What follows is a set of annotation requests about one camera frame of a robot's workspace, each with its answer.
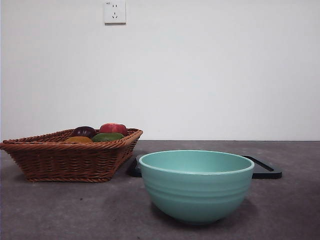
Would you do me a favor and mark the teal ribbed bowl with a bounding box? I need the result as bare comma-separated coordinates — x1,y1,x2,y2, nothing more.
138,149,255,225

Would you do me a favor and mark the brown kiwi fruit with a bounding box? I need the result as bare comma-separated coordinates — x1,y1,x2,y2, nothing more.
63,136,93,144

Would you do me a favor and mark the red fruit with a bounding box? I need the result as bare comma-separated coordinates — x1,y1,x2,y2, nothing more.
99,122,128,136

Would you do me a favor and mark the green avocado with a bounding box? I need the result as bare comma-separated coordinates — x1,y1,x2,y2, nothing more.
90,132,125,143

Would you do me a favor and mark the dark purple fruit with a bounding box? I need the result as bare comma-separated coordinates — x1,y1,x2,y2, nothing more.
71,125,97,138

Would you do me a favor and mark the brown wicker basket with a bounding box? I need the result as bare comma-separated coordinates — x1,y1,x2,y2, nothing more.
0,127,144,183

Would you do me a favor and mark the black rectangular tray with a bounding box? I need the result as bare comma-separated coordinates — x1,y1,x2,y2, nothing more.
127,154,283,180

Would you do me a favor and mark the white wall socket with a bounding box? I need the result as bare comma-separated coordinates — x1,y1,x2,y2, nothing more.
104,0,127,25

